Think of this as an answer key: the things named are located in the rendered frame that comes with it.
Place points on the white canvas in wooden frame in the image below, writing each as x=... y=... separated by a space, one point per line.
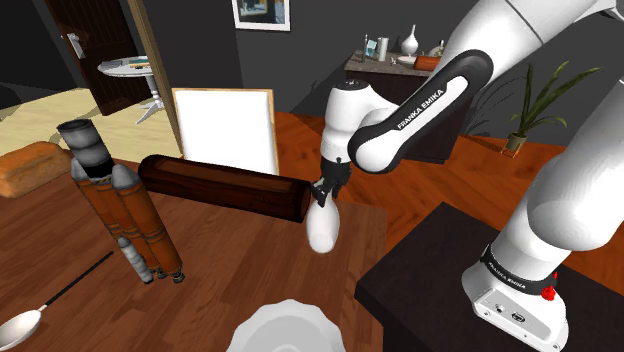
x=224 y=129

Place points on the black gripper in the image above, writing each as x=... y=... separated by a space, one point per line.
x=335 y=171

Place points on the white egg-shaped bottle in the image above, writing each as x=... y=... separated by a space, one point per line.
x=322 y=228

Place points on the dark robot stand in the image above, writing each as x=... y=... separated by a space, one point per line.
x=419 y=292

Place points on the potted green plant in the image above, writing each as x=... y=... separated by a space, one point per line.
x=534 y=107

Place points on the dark wooden door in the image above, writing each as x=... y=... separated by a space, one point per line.
x=105 y=34

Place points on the dark wooden long box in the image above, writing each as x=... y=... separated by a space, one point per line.
x=224 y=187

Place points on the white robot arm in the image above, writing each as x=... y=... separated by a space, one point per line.
x=560 y=195

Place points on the orange toy rocket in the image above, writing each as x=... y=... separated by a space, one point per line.
x=122 y=195

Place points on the bread loaf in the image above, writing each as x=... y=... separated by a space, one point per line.
x=29 y=168

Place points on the white scalloped plate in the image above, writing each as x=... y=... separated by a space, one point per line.
x=285 y=329

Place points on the framed wall picture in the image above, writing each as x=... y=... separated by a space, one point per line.
x=262 y=13

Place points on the dark sideboard with decor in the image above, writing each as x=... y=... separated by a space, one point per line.
x=390 y=83

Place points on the white round pedestal table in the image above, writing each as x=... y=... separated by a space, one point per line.
x=139 y=73

